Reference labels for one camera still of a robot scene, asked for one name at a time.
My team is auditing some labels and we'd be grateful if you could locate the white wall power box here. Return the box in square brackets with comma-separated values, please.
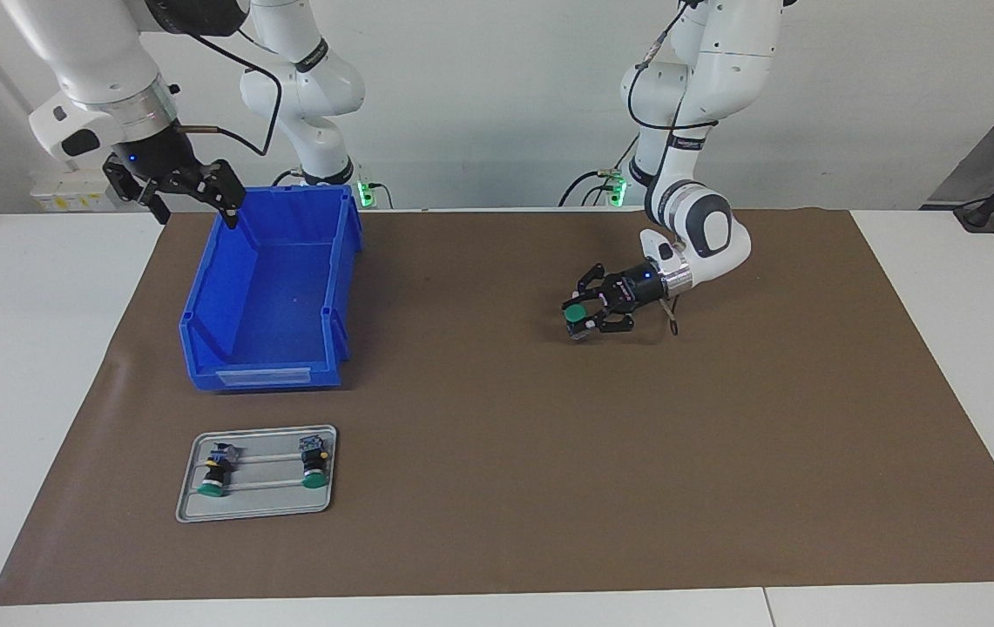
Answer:
[30, 168, 127, 213]

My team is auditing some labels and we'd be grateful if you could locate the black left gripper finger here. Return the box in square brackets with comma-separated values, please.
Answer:
[568, 309, 638, 342]
[576, 264, 629, 302]

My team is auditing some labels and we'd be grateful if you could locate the black base cable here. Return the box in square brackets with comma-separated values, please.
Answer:
[559, 131, 641, 208]

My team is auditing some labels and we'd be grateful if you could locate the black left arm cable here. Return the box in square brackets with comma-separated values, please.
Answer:
[626, 0, 720, 337]

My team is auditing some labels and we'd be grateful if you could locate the grey metal tray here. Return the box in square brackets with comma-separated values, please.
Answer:
[175, 424, 338, 524]

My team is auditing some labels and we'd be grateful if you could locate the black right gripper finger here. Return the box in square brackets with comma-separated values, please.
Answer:
[190, 159, 247, 230]
[103, 157, 172, 226]

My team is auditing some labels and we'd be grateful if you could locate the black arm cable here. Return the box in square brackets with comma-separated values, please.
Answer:
[172, 26, 284, 158]
[626, 0, 720, 337]

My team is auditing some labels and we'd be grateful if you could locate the brown table mat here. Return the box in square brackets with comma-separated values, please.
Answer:
[0, 207, 994, 607]

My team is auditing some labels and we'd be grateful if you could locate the green push button switch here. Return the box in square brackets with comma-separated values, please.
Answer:
[563, 300, 598, 339]
[197, 442, 240, 498]
[297, 435, 330, 491]

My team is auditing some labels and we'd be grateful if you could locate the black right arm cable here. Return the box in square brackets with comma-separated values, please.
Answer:
[172, 26, 284, 158]

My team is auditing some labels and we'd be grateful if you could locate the blue plastic storage bin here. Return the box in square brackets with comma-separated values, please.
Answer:
[179, 185, 364, 393]

